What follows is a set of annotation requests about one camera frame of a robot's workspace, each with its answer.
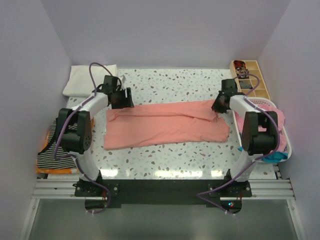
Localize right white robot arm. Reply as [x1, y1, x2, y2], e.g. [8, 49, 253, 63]
[211, 79, 280, 197]

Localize aluminium rail frame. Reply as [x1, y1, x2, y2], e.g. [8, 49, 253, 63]
[32, 175, 295, 200]

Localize folded white t shirt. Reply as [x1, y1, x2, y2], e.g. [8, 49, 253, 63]
[62, 65, 110, 97]

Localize blue garment in basket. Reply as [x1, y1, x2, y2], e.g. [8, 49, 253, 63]
[238, 147, 289, 164]

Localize white laundry basket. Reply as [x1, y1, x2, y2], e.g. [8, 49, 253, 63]
[232, 97, 292, 164]

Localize folded orange t shirt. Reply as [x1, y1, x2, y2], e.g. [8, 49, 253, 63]
[34, 117, 96, 175]

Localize wooden compartment organizer box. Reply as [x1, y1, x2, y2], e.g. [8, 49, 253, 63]
[229, 60, 270, 100]

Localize light pink garment in basket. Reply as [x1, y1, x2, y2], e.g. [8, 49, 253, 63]
[234, 103, 288, 152]

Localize rolled dark socks in organizer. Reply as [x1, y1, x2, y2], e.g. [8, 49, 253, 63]
[233, 60, 249, 79]

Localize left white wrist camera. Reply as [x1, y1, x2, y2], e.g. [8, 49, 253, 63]
[118, 75, 126, 88]

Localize salmon pink t shirt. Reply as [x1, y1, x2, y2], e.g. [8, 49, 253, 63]
[103, 100, 229, 150]

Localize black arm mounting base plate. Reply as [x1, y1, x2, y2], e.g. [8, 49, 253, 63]
[72, 179, 253, 212]

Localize black white striped shirt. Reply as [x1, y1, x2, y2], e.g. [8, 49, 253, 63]
[36, 120, 76, 170]

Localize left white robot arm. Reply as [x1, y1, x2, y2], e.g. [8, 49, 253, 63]
[54, 75, 134, 196]

